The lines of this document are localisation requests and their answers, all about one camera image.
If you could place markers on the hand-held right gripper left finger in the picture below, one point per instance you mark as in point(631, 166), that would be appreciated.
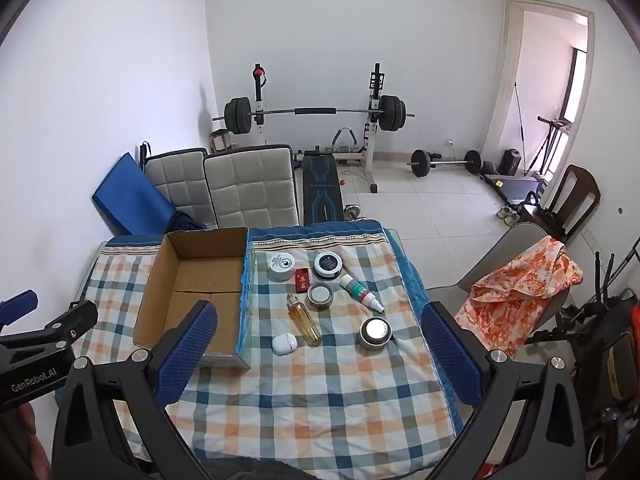
point(187, 355)

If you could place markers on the plaid blanket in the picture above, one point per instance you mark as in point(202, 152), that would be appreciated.
point(325, 400)

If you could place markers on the small red box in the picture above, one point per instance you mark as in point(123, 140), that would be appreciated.
point(301, 280)

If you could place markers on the white bottle with green label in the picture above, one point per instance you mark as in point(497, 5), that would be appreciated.
point(360, 294)

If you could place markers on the white earbud case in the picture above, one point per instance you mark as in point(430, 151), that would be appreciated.
point(284, 344)

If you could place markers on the black weight bench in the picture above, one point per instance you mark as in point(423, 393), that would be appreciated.
point(320, 185)

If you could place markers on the dark blue cloth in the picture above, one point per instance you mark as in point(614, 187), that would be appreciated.
point(187, 222)

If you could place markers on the short barbell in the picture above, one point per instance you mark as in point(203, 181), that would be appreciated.
point(450, 162)

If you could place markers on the yellow and black bag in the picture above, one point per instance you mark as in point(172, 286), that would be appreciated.
point(617, 355)

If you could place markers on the barbell on rack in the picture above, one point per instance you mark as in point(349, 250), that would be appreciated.
point(372, 160)

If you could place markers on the black speaker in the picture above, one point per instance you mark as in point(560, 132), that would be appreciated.
point(511, 160)

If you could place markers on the pair of shoes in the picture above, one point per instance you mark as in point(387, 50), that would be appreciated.
point(507, 215)

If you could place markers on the yellow glass perfume bottle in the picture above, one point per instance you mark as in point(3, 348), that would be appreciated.
point(305, 320)

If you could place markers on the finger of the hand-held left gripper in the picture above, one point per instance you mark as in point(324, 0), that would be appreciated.
point(17, 306)
point(75, 320)

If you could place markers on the grey tufted cushion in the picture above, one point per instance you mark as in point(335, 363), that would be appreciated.
point(175, 180)
point(250, 185)

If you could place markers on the dark grey cloth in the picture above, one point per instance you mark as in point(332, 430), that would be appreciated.
point(250, 467)

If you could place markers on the cardboard box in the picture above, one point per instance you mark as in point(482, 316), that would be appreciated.
point(200, 270)

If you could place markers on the chrome dumbbell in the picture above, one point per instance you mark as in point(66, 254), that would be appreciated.
point(353, 212)

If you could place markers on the silver tin with perforated lid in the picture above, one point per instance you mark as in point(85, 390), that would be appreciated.
point(376, 332)

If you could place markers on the white jar with black lid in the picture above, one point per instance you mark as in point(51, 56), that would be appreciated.
point(327, 263)

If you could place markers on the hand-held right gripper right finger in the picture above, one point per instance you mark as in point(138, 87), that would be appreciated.
point(450, 355)

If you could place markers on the dark wooden chair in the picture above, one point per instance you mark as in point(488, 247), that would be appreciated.
point(575, 185)

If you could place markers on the blue exercise mat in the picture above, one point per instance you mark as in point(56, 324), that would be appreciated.
point(130, 195)

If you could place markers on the grey chair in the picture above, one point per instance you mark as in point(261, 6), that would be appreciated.
point(500, 255)

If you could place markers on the orange patterned cloth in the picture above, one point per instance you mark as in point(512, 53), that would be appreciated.
point(525, 285)

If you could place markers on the black treadmill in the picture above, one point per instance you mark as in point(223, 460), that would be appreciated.
point(515, 185)

